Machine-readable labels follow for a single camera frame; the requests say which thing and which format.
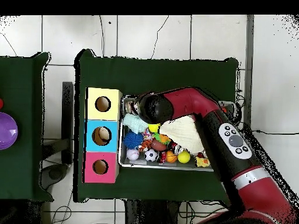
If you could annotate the small red ball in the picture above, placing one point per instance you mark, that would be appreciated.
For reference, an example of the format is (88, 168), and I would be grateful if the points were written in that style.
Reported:
(1, 103)

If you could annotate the small soccer ball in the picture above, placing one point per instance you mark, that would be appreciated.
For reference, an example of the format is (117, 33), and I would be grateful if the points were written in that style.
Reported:
(151, 155)

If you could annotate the black upright panel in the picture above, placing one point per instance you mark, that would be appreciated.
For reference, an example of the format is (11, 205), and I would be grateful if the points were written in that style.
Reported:
(67, 116)

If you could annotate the small orange basketball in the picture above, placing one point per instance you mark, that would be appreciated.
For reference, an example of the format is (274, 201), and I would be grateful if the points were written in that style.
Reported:
(172, 157)

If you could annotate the dark grey floor base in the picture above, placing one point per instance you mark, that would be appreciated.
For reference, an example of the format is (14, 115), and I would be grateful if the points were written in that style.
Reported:
(55, 173)

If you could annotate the light blue waffle cloth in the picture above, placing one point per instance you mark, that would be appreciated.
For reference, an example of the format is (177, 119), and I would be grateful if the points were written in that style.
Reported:
(135, 123)

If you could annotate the dark green table cloth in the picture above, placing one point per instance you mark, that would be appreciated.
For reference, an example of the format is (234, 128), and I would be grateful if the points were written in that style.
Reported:
(18, 128)
(151, 77)

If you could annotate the blue spiky rubber ball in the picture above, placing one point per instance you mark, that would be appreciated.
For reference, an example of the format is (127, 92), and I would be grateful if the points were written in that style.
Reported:
(133, 140)

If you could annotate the small white baseball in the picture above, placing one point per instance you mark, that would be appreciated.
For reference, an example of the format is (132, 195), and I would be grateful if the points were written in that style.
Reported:
(133, 154)

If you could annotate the small brown football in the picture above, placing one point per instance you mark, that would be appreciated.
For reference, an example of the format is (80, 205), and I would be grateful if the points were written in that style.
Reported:
(158, 145)

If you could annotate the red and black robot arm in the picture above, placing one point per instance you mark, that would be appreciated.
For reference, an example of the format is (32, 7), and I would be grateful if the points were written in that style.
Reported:
(186, 100)

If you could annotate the striped tiger plush toy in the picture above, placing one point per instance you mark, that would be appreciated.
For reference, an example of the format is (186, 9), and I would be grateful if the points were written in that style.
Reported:
(144, 145)

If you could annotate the purple plastic bowl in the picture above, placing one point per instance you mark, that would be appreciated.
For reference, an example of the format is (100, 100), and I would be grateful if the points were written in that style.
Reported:
(7, 130)

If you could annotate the wooden box with three holes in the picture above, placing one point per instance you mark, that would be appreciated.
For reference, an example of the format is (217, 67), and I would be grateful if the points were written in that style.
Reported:
(109, 112)

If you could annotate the plain yellow ball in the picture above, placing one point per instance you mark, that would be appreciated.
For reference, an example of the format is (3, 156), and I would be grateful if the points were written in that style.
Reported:
(184, 157)

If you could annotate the yellow smiley face ball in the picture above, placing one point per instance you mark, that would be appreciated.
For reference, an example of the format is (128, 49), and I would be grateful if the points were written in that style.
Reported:
(154, 128)

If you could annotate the cream waffle cloth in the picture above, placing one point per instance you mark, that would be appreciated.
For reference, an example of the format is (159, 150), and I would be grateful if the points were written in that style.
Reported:
(184, 133)

